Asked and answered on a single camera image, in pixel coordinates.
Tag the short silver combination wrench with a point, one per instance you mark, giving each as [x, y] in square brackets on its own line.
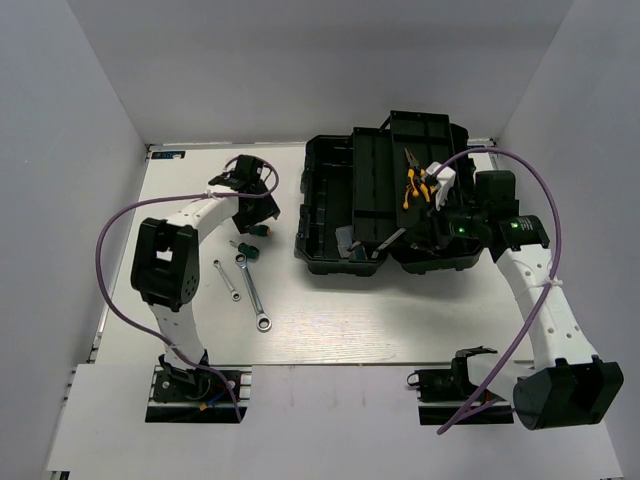
[235, 295]

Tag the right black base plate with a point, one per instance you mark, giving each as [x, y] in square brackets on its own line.
[438, 399]

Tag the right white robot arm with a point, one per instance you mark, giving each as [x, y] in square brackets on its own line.
[550, 374]

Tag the long silver combination wrench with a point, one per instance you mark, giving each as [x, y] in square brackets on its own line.
[263, 322]

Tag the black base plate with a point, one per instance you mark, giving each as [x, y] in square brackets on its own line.
[171, 403]
[438, 399]

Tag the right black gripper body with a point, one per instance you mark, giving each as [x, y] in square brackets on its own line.
[460, 223]

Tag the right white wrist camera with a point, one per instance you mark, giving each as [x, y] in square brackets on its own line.
[439, 179]

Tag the green orange stubby screwdriver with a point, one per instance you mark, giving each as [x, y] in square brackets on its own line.
[261, 231]

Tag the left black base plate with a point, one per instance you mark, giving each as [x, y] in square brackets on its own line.
[171, 403]

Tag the black plastic toolbox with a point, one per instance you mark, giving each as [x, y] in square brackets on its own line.
[356, 211]

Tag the yellow needle-nose pliers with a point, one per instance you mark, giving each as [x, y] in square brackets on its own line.
[416, 188]
[414, 169]

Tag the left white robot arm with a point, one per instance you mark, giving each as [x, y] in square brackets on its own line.
[166, 265]

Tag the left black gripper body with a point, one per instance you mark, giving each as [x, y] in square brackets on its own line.
[262, 208]

